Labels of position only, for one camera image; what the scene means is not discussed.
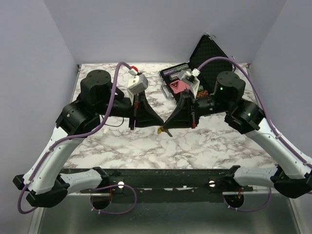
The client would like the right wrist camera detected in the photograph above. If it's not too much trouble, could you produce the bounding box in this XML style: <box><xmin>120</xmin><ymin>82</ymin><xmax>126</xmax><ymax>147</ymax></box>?
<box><xmin>178</xmin><ymin>68</ymin><xmax>200</xmax><ymax>98</ymax></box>

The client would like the black poker chip case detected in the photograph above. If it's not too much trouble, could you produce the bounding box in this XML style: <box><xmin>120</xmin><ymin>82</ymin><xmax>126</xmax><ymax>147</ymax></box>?
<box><xmin>159</xmin><ymin>34</ymin><xmax>236</xmax><ymax>102</ymax></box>

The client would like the purple green chip row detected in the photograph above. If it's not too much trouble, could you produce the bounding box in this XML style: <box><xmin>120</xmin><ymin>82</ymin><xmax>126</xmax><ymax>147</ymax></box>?
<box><xmin>163</xmin><ymin>64</ymin><xmax>189</xmax><ymax>76</ymax></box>

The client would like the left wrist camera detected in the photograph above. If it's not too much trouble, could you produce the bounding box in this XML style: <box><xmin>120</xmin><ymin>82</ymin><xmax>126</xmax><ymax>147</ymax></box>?
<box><xmin>127</xmin><ymin>66</ymin><xmax>148</xmax><ymax>104</ymax></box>

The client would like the blue orange chip row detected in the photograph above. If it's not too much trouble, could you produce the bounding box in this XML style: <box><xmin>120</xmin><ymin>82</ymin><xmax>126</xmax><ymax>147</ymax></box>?
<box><xmin>196</xmin><ymin>90</ymin><xmax>209</xmax><ymax>98</ymax></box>

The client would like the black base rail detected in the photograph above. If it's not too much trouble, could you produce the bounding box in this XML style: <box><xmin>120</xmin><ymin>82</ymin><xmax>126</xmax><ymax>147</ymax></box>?
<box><xmin>79</xmin><ymin>166</ymin><xmax>253</xmax><ymax>204</ymax></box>

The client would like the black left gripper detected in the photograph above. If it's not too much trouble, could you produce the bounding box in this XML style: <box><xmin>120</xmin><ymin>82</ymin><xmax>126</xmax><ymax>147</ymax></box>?
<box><xmin>96</xmin><ymin>90</ymin><xmax>165</xmax><ymax>130</ymax></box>

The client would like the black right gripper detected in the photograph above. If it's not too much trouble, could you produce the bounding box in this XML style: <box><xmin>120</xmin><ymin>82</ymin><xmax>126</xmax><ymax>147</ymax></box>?
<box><xmin>163</xmin><ymin>89</ymin><xmax>231</xmax><ymax>129</ymax></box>

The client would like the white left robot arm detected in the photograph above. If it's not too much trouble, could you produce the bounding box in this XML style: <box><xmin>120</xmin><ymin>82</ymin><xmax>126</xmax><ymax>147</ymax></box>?
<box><xmin>13</xmin><ymin>68</ymin><xmax>164</xmax><ymax>208</ymax></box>

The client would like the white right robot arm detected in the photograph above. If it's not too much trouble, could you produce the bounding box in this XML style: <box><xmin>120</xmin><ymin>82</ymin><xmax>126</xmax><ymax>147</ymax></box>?
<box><xmin>162</xmin><ymin>71</ymin><xmax>312</xmax><ymax>198</ymax></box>

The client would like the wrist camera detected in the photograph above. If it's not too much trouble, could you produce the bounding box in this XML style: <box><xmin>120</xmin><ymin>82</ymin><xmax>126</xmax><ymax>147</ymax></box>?
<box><xmin>178</xmin><ymin>68</ymin><xmax>200</xmax><ymax>98</ymax></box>
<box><xmin>127</xmin><ymin>66</ymin><xmax>148</xmax><ymax>104</ymax></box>

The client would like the red playing card deck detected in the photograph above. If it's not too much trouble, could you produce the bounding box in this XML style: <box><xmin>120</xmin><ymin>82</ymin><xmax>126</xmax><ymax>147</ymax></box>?
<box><xmin>169</xmin><ymin>80</ymin><xmax>190</xmax><ymax>95</ymax></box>

